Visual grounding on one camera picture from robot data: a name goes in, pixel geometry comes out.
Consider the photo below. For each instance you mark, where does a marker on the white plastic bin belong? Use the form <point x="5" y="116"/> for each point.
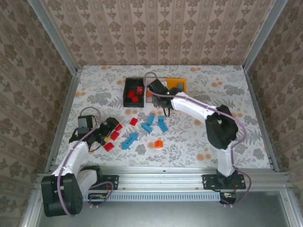
<point x="148" y="102"/>

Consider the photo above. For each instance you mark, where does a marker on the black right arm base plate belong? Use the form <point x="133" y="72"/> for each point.
<point x="208" y="182"/>

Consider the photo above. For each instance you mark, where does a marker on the small electronics board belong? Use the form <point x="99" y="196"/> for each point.
<point x="97" y="196"/>
<point x="228" y="196"/>

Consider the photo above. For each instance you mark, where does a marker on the long blue lego plate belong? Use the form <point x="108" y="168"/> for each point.
<point x="129" y="141"/>

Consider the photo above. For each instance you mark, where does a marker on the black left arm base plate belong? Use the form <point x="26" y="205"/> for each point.
<point x="111" y="182"/>

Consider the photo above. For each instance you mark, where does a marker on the yellow plastic bin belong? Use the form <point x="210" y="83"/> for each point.
<point x="171" y="83"/>

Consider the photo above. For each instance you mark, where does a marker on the aluminium frame post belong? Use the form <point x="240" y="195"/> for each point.
<point x="56" y="37"/>
<point x="262" y="35"/>

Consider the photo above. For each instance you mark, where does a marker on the grey metal panel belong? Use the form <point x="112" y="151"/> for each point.
<point x="154" y="215"/>

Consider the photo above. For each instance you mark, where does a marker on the aluminium mounting rail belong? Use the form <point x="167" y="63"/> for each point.
<point x="161" y="177"/>

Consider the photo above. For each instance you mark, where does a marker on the black plastic bin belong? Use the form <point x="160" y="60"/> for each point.
<point x="132" y="105"/>

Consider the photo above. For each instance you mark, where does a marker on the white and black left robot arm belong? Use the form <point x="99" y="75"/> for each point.
<point x="73" y="158"/>

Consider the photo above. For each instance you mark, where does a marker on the red lego brick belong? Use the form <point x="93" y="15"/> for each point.
<point x="109" y="146"/>
<point x="130" y="94"/>
<point x="118" y="127"/>
<point x="114" y="135"/>
<point x="139" y="90"/>
<point x="135" y="99"/>
<point x="133" y="121"/>

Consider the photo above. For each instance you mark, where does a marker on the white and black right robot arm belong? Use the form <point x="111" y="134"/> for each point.
<point x="221" y="127"/>

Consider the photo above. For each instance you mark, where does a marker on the aluminium table side rail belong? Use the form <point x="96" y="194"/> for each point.
<point x="63" y="118"/>
<point x="254" y="99"/>

